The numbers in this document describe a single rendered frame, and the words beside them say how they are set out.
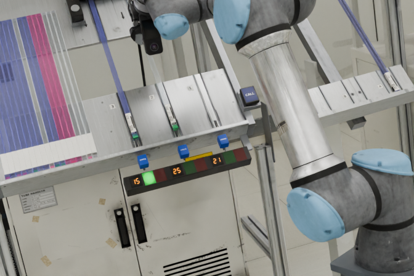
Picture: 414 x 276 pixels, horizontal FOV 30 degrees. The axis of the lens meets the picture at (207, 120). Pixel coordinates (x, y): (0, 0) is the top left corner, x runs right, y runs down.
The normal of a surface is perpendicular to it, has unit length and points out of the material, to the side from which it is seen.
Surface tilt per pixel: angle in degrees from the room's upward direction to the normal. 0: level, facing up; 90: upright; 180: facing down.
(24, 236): 90
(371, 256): 73
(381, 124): 90
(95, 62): 90
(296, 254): 0
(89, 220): 90
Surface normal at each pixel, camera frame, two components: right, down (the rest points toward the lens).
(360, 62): -0.95, 0.23
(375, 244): -0.57, 0.04
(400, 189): 0.48, 0.15
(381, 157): -0.05, -0.97
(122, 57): 0.28, 0.23
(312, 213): -0.79, 0.40
